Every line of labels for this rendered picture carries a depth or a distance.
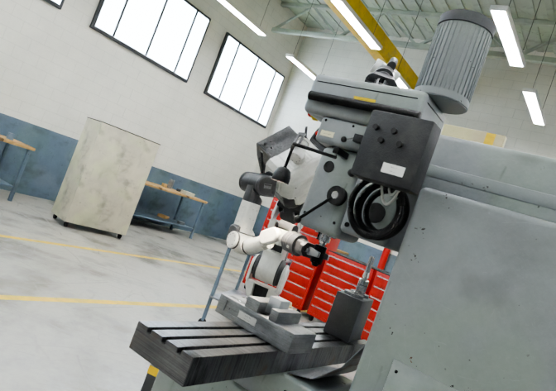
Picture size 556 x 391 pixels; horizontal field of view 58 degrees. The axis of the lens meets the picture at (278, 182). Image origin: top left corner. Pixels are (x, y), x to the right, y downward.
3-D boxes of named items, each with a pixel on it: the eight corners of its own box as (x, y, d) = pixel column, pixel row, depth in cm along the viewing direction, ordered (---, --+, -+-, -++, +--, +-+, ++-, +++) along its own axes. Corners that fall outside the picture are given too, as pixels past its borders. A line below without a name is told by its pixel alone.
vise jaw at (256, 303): (244, 306, 178) (247, 295, 178) (268, 307, 190) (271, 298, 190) (256, 312, 175) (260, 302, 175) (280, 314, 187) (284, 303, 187)
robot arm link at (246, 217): (218, 243, 230) (235, 197, 232) (241, 250, 238) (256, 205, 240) (232, 249, 221) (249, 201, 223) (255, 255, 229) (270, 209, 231)
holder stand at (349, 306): (322, 331, 218) (337, 287, 219) (336, 326, 238) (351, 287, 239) (347, 343, 213) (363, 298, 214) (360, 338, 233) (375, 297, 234)
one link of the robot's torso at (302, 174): (246, 187, 266) (243, 142, 237) (298, 158, 278) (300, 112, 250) (280, 226, 251) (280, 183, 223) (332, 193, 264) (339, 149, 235)
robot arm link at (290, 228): (282, 250, 201) (265, 242, 210) (300, 255, 208) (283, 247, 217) (291, 224, 201) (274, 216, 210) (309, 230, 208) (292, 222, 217)
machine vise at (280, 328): (214, 311, 185) (224, 283, 186) (239, 312, 197) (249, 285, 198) (287, 354, 164) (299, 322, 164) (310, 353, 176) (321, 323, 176)
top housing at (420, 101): (300, 109, 197) (314, 71, 197) (330, 131, 218) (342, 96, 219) (413, 134, 169) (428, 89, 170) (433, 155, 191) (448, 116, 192)
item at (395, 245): (336, 230, 177) (361, 160, 178) (363, 239, 197) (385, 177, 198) (385, 247, 166) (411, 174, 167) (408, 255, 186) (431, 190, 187)
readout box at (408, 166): (347, 172, 151) (371, 107, 152) (359, 178, 158) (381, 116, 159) (409, 189, 140) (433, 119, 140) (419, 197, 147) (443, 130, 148)
